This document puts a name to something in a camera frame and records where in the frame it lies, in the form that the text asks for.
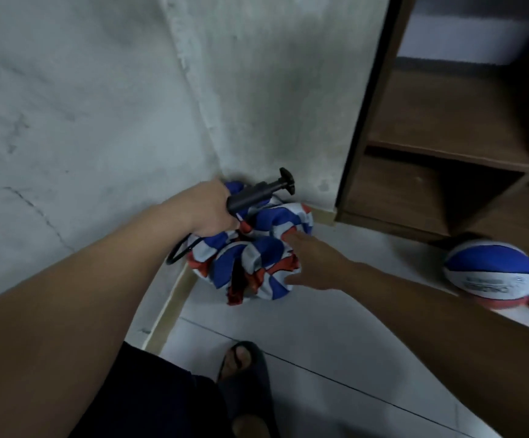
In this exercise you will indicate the person's left forearm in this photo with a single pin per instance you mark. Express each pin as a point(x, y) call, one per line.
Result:
point(64, 324)

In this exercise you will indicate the person's right forearm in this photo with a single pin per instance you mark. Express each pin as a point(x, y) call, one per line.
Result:
point(465, 342)

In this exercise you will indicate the person's right hand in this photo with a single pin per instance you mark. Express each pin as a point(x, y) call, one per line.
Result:
point(319, 264)

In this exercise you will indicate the brown wooden cubby shelf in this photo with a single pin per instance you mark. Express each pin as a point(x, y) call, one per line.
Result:
point(447, 114)

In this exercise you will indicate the black sandal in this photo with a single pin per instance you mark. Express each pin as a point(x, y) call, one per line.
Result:
point(255, 383)

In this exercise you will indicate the person's left hand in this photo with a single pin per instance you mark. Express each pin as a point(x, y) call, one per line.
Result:
point(205, 210)

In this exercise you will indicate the person's left foot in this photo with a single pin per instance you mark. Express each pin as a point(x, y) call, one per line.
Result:
point(237, 362)

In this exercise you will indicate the black hand pump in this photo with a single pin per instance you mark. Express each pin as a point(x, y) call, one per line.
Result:
point(255, 194)

